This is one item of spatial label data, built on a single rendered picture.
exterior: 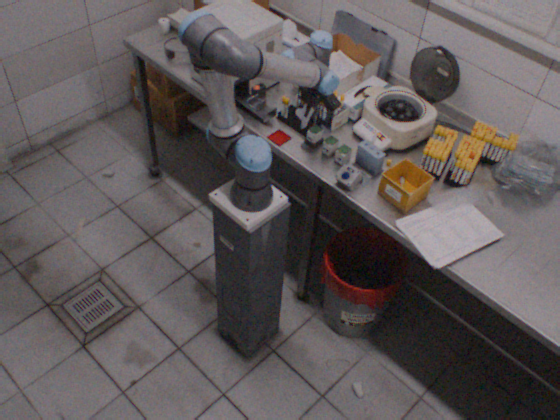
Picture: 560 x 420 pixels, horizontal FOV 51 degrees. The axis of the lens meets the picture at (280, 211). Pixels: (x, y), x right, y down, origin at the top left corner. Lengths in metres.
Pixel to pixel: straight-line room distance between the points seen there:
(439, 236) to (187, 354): 1.27
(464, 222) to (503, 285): 0.26
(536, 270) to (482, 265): 0.18
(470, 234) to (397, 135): 0.47
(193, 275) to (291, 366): 0.68
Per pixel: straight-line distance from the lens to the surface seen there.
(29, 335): 2.93
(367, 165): 2.21
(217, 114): 1.89
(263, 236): 2.07
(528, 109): 2.40
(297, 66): 1.79
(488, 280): 2.02
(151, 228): 3.18
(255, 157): 1.87
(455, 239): 2.07
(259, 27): 2.39
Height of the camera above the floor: 2.39
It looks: 48 degrees down
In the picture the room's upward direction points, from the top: 5 degrees clockwise
